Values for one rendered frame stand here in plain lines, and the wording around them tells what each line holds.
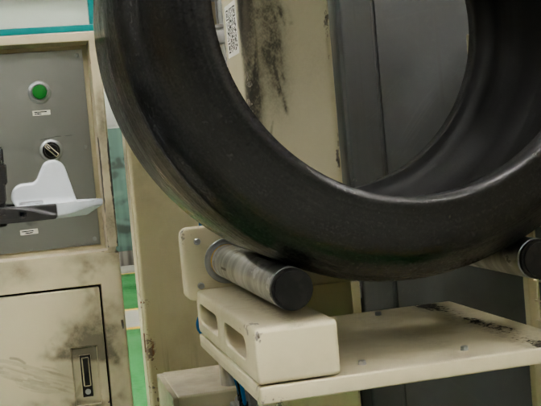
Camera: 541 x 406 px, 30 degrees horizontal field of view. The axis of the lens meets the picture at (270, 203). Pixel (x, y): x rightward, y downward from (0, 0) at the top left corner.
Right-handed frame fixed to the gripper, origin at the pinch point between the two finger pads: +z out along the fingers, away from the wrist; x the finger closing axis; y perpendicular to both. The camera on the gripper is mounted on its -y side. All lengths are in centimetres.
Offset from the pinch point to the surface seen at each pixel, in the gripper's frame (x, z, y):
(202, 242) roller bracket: 26.3, 15.9, -7.3
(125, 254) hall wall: 921, 83, -104
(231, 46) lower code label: 36.8, 23.9, 19.7
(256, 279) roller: -1.3, 17.0, -8.9
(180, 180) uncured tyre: -6.5, 8.8, 2.6
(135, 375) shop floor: 384, 37, -107
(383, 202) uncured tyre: -12.4, 28.0, -0.9
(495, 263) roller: -1.4, 45.1, -9.8
